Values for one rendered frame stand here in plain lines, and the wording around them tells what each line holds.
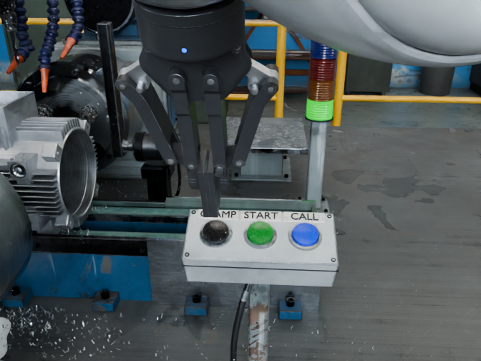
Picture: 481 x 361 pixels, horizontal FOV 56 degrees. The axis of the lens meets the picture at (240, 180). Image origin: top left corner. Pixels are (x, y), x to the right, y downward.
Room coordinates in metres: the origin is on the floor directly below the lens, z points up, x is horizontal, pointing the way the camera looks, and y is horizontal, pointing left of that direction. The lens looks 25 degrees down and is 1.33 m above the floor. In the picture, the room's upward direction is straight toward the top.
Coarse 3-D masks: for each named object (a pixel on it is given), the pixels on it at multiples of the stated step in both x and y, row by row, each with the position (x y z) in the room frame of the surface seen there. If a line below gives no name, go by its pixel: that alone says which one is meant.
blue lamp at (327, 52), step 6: (312, 42) 0.98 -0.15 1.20; (312, 48) 0.98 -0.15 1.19; (318, 48) 0.97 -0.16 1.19; (324, 48) 0.96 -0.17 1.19; (330, 48) 0.96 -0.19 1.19; (312, 54) 0.98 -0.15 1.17; (318, 54) 0.97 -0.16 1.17; (324, 54) 0.96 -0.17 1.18; (330, 54) 0.96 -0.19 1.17; (336, 54) 0.97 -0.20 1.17
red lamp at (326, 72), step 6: (312, 60) 0.98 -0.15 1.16; (318, 60) 0.97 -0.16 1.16; (324, 60) 0.96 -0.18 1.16; (330, 60) 0.96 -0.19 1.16; (336, 60) 0.98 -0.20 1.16; (312, 66) 0.98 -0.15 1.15; (318, 66) 0.97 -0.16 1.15; (324, 66) 0.96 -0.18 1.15; (330, 66) 0.96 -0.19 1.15; (336, 66) 0.98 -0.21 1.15; (312, 72) 0.97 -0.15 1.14; (318, 72) 0.96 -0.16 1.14; (324, 72) 0.96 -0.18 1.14; (330, 72) 0.96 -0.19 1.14; (312, 78) 0.97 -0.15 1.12; (318, 78) 0.96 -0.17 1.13; (324, 78) 0.96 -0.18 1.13; (330, 78) 0.96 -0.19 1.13
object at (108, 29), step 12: (108, 24) 0.84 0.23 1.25; (96, 36) 0.84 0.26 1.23; (108, 36) 0.84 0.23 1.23; (108, 48) 0.84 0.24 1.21; (108, 60) 0.84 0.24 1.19; (108, 72) 0.84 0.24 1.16; (108, 84) 0.84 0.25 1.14; (108, 96) 0.84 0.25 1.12; (108, 108) 0.84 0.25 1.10; (120, 108) 0.86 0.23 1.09; (108, 120) 0.84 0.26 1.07; (120, 120) 0.85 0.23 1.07; (120, 132) 0.84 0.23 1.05; (120, 144) 0.84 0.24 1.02; (120, 156) 0.84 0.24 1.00
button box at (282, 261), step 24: (192, 216) 0.46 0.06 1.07; (240, 216) 0.46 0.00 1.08; (264, 216) 0.46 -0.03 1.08; (288, 216) 0.46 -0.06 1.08; (312, 216) 0.46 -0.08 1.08; (192, 240) 0.43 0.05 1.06; (240, 240) 0.43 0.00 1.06; (288, 240) 0.43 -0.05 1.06; (192, 264) 0.41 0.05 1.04; (216, 264) 0.41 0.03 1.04; (240, 264) 0.41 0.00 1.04; (264, 264) 0.40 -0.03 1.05; (288, 264) 0.40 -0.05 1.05; (312, 264) 0.40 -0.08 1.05; (336, 264) 0.40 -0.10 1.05
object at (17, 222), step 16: (0, 176) 0.50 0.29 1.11; (0, 192) 0.48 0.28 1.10; (16, 192) 0.50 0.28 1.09; (0, 208) 0.46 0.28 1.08; (16, 208) 0.49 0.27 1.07; (0, 224) 0.45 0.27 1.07; (16, 224) 0.47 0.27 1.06; (0, 240) 0.44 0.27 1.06; (16, 240) 0.46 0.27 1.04; (32, 240) 0.50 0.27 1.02; (0, 256) 0.43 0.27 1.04; (16, 256) 0.46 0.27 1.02; (0, 272) 0.42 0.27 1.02; (16, 272) 0.46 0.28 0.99; (0, 288) 0.42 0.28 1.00
